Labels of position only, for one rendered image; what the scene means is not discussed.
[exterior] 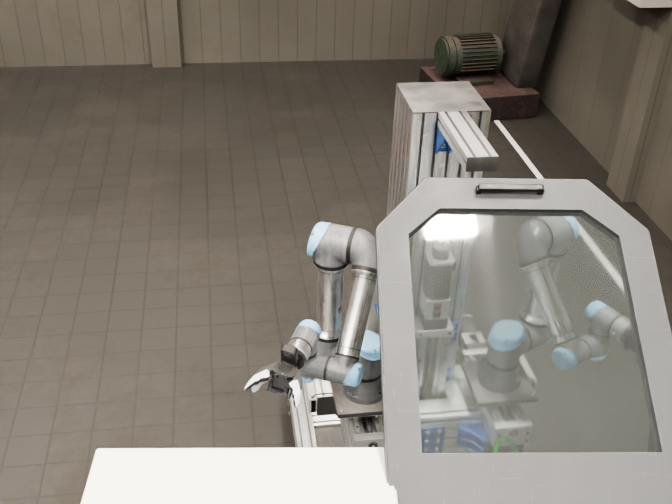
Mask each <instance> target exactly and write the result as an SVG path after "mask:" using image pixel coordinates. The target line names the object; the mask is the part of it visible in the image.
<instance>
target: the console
mask: <svg viewBox="0 0 672 504"><path fill-rule="evenodd" d="M81 504H398V501H397V493H396V490H395V489H394V486H389V483H387V480H386V471H385V461H384V447H354V448H98V450H96V453H95V456H94V459H93V463H92V466H91V470H90V473H89V477H88V480H87V484H86V487H85V491H84V494H83V498H82V501H81Z"/></svg>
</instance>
